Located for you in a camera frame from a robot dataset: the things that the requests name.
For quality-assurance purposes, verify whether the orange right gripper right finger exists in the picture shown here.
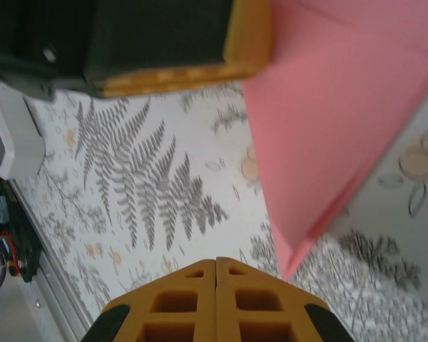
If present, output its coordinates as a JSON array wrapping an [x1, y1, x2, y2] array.
[[216, 256, 354, 342]]

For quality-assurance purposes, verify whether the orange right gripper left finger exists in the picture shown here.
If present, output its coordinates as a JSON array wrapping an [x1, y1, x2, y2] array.
[[85, 259, 218, 342]]

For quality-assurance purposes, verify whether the pink square paper sheet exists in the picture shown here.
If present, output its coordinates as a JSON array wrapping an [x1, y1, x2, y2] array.
[[240, 0, 428, 281]]

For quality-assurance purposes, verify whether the white digital timer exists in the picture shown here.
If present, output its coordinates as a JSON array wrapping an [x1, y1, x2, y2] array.
[[0, 88, 46, 180]]

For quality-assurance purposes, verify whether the floral printed tablecloth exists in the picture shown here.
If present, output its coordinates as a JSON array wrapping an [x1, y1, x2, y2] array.
[[0, 78, 428, 342]]

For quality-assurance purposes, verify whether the aluminium extrusion frame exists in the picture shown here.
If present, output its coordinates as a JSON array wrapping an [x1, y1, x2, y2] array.
[[6, 174, 96, 342]]

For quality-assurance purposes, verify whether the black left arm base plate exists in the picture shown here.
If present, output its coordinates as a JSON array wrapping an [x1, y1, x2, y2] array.
[[6, 199, 43, 284]]

